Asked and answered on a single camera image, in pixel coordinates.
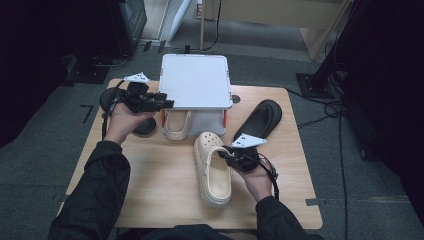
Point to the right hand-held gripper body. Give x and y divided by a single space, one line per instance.
246 158

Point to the person's dark clothing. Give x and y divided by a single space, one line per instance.
186 233

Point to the white leaning board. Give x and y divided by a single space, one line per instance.
180 18

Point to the white shoe rack orange posts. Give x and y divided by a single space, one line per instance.
195 80

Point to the light wooden cabinet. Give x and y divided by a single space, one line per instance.
266 13

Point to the person's right hand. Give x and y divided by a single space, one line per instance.
260 183

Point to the black stand base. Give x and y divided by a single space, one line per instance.
88 71
315 85

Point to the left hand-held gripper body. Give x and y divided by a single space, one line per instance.
140 98

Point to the person's left hand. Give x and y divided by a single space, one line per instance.
123 125

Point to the cream perforated clog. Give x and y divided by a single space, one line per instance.
213 180
176 128

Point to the dark cabinet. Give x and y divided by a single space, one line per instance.
131 23

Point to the black round table grommet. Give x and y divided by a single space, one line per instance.
236 99

